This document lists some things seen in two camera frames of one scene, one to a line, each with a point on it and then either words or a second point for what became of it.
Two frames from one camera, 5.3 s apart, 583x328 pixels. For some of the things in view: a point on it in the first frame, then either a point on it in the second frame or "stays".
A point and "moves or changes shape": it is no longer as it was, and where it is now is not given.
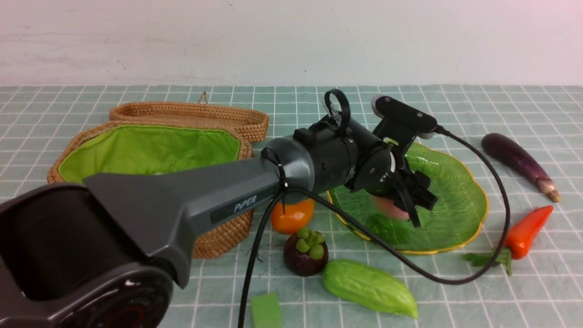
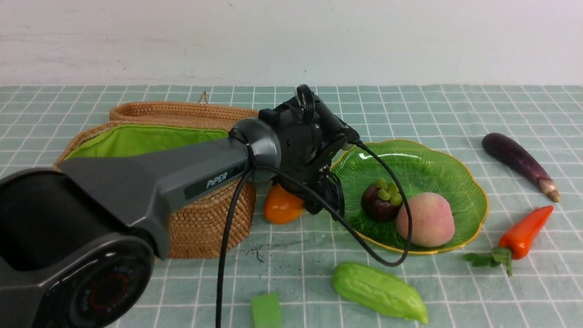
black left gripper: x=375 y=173 to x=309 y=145
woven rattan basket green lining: x=90 y=151 stays
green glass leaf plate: x=453 y=220 stays
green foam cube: x=266 y=311 stays
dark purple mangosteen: x=305 y=253 to x=380 y=201
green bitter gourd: x=369 y=287 moves or changes shape
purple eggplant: x=503 y=150 stays
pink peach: x=388 y=207 to x=433 y=221
